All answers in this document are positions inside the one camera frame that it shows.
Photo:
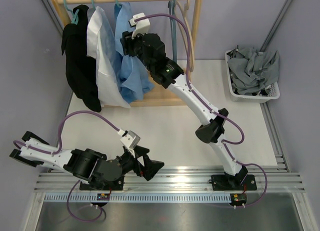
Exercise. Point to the light blue shirt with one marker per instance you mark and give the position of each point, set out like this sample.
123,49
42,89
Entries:
133,77

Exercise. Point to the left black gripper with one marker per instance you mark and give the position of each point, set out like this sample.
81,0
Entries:
151,167

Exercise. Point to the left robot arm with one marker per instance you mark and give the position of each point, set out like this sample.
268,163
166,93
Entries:
92,168

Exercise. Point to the teal hanger of black shirt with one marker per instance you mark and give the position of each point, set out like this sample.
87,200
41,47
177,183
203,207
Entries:
75,17

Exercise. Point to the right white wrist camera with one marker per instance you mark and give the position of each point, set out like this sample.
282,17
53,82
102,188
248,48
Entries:
140,27

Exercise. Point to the grey shirt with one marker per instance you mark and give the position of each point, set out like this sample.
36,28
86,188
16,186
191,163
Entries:
255,68

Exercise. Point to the aluminium mounting rail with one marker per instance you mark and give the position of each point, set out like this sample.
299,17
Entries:
171,185

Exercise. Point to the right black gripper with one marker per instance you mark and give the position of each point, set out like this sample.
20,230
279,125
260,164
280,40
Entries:
128,43

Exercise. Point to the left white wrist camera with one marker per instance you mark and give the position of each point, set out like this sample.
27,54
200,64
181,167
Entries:
129,140

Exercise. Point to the white plastic basket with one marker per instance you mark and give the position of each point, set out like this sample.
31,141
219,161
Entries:
274,92

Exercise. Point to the blue-grey hanger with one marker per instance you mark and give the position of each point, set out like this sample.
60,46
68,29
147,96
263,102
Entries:
171,7

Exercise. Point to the wooden clothes rack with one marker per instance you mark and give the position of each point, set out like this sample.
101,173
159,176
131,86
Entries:
158,96

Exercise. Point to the teal hanger of white shirt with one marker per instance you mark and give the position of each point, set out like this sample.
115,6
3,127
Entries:
93,4

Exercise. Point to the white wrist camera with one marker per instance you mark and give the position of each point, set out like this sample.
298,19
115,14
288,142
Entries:
129,140
140,27

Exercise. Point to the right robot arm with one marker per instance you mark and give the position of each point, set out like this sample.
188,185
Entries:
150,50

